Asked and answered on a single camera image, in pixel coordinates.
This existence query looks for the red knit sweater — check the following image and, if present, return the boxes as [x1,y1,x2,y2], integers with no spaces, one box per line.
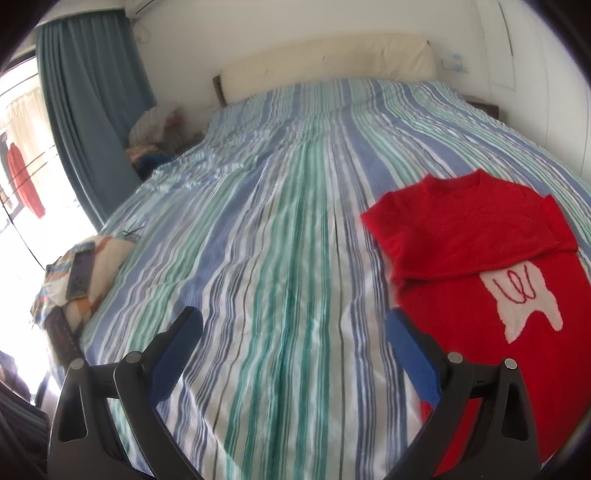
[362,170,590,459]

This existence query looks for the pile of clothes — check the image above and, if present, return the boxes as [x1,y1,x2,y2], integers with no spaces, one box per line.
[125,104,204,181]

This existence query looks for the colourful patterned pillow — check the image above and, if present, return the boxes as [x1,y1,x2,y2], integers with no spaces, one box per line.
[31,235,135,334]

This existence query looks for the red garment hanging outside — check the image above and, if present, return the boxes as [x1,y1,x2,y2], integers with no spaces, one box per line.
[7,143,45,219]

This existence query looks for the blue green striped bedspread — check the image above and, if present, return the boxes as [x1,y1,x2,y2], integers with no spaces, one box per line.
[80,79,590,479]

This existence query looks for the dark wooden nightstand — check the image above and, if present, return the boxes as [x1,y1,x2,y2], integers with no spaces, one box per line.
[464,95,500,120]

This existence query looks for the teal curtain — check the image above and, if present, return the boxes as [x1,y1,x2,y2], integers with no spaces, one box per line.
[36,10,155,229]

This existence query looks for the white wardrobe doors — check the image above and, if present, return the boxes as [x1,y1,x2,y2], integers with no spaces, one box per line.
[476,1,590,181]

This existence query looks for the cream padded headboard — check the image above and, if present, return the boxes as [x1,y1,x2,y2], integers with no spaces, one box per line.
[212,33,437,107]

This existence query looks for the wall socket plate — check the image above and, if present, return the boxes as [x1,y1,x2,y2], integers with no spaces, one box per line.
[441,53,468,73]

